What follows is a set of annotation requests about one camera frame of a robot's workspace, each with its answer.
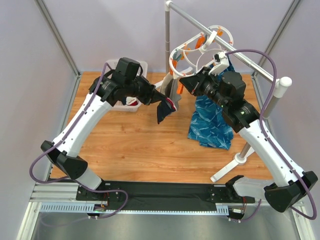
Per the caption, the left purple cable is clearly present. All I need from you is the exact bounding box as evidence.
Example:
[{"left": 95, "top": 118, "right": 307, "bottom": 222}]
[{"left": 29, "top": 62, "right": 130, "bottom": 227}]

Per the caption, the black base mat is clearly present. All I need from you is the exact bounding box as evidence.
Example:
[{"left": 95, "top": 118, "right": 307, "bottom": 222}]
[{"left": 47, "top": 177, "right": 281, "bottom": 211}]

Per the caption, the grey sock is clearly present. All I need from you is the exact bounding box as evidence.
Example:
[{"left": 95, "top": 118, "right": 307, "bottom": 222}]
[{"left": 166, "top": 79, "right": 182, "bottom": 109}]

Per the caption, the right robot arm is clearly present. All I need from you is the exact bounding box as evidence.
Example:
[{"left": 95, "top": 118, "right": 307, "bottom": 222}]
[{"left": 179, "top": 67, "right": 318, "bottom": 213}]

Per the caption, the orange clothes peg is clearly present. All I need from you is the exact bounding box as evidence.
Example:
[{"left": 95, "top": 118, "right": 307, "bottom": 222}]
[{"left": 176, "top": 83, "right": 184, "bottom": 95}]

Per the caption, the aluminium rail frame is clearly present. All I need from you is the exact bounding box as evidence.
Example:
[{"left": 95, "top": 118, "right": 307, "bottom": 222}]
[{"left": 17, "top": 180, "right": 315, "bottom": 240}]

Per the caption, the white plastic basket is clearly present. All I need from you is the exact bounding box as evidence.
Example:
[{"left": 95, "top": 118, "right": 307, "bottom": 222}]
[{"left": 111, "top": 60, "right": 148, "bottom": 112}]

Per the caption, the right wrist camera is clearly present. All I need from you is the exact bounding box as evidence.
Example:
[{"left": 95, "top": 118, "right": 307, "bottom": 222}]
[{"left": 208, "top": 51, "right": 230, "bottom": 76}]

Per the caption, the white round clip hanger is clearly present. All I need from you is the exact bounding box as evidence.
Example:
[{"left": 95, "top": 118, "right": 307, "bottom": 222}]
[{"left": 168, "top": 25, "right": 234, "bottom": 79}]

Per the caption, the red white sock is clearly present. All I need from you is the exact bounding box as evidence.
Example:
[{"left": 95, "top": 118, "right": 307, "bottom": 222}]
[{"left": 125, "top": 97, "right": 138, "bottom": 106}]

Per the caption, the cream beige sock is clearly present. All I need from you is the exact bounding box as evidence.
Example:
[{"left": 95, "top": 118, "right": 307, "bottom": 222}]
[{"left": 159, "top": 73, "right": 174, "bottom": 97}]

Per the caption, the metal drying rack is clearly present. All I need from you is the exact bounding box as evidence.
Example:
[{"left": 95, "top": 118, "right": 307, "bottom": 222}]
[{"left": 164, "top": 0, "right": 300, "bottom": 187}]

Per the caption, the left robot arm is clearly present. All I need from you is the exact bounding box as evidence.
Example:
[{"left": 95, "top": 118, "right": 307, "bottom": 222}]
[{"left": 41, "top": 57, "right": 176, "bottom": 195}]

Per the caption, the blue patterned cloth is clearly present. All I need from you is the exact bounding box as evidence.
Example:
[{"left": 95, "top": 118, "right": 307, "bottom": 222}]
[{"left": 187, "top": 56, "right": 236, "bottom": 151}]

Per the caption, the dark navy sock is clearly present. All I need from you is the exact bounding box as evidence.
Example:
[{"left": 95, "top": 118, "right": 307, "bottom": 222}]
[{"left": 157, "top": 97, "right": 178, "bottom": 124}]

